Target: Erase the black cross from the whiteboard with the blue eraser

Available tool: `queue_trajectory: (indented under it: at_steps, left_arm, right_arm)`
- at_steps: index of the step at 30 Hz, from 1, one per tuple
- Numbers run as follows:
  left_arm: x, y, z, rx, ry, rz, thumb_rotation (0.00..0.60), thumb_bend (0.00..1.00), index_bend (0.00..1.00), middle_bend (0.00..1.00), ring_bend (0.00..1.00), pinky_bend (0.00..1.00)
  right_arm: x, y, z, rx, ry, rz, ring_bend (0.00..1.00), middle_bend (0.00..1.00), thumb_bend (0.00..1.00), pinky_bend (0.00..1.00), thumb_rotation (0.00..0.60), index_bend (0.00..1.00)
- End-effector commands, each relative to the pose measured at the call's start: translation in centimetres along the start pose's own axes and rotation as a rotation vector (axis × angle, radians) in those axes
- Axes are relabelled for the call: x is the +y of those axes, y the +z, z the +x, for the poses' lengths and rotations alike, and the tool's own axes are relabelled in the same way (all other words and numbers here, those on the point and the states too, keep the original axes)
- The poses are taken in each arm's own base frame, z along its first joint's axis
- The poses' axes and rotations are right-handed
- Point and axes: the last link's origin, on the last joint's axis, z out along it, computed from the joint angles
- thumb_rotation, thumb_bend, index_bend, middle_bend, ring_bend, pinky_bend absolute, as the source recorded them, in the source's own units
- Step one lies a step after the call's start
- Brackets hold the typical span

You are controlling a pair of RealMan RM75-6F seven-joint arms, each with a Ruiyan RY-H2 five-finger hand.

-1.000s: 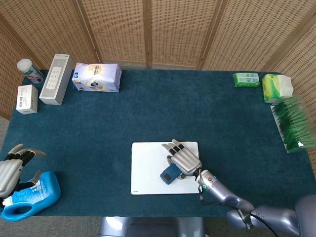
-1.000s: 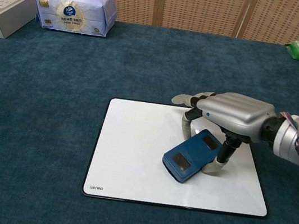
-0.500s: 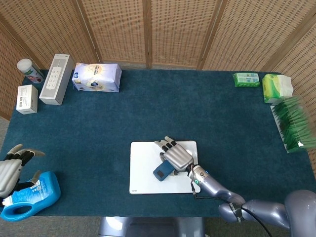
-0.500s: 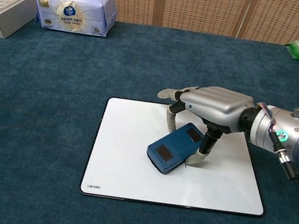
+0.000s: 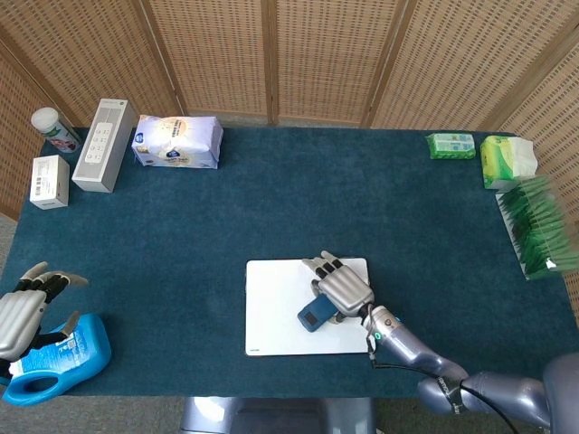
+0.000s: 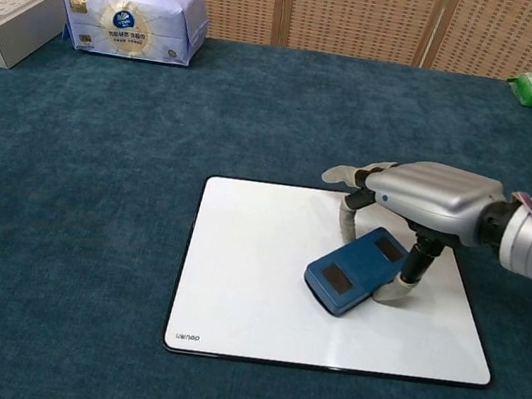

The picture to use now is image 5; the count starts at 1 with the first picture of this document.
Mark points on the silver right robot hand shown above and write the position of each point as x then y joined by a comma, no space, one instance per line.
346,291

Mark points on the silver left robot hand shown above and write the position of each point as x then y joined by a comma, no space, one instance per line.
18,316

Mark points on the blue whiteboard eraser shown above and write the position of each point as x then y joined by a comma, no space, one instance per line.
314,314

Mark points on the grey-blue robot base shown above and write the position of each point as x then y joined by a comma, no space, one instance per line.
271,416

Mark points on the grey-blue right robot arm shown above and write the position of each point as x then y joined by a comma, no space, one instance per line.
407,346

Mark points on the white dry-erase board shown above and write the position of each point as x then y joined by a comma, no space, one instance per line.
271,316

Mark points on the blue detergent bottle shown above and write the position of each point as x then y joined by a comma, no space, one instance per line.
77,357

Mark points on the teal carpet table cover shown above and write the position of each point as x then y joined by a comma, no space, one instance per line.
271,212

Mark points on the small white cardboard box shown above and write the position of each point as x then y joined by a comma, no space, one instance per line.
47,183

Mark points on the green wet wipes pack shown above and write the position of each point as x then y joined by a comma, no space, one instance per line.
452,145

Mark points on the long grey power strip box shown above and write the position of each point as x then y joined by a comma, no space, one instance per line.
101,144

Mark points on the white-lidded round canister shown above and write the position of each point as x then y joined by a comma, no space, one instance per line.
54,129

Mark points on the clear box of green sachets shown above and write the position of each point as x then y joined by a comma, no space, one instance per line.
538,230

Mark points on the yellow-green tissue pack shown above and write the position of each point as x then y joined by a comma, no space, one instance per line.
502,163

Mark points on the white and blue tissue pack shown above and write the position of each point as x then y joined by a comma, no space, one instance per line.
176,142

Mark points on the wooden rattan folding screen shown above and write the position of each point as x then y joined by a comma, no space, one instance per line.
325,54

